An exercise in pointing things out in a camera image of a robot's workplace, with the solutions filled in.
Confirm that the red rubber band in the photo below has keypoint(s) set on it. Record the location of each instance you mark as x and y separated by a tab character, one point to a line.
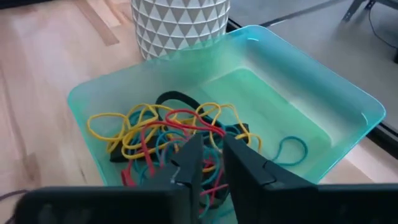
127	179
186	111

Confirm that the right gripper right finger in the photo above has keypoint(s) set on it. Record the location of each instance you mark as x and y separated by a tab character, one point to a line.
245	174

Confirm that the succulent in triangle-pattern pot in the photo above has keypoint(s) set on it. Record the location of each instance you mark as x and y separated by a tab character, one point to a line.
180	25

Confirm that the wide black rubber band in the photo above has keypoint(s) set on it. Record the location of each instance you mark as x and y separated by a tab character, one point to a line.
174	95

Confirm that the teal translucent plastic bin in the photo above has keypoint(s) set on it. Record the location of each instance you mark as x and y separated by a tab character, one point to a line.
280	93

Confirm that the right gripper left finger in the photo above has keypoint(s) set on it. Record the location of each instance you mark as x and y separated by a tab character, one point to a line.
186	168

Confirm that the yellow rubber band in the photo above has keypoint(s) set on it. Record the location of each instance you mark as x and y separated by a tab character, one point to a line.
136	155
107	114
211	104

